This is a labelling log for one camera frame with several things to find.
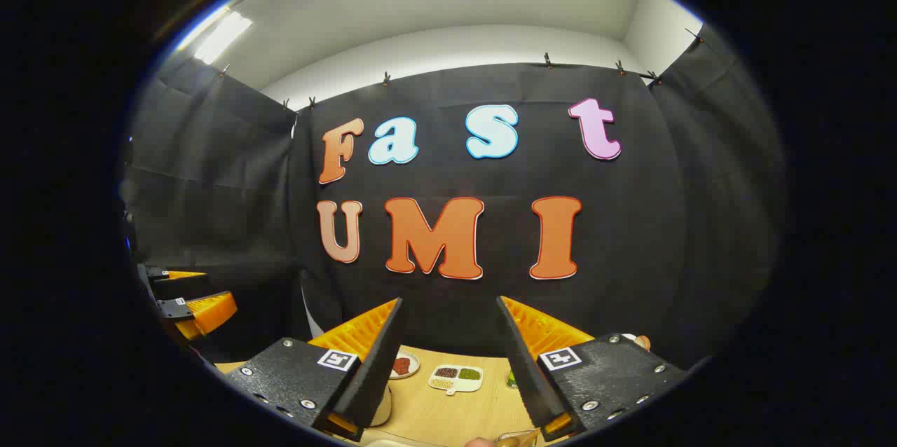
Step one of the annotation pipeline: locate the round plate with red meat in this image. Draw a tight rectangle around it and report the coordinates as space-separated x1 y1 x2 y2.
389 351 421 380

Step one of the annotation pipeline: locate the ceiling light panel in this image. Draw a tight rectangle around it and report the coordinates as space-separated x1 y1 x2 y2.
193 9 253 66

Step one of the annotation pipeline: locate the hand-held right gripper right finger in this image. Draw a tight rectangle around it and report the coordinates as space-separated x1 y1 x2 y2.
496 296 691 442

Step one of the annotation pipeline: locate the metal wire chopstick holder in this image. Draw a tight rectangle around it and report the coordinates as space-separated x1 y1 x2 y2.
494 428 542 447

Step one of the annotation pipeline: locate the white divided dish with beans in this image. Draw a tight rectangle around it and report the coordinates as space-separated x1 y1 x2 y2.
428 364 484 396

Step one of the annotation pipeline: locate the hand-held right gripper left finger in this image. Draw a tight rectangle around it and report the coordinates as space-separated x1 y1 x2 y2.
223 297 405 442

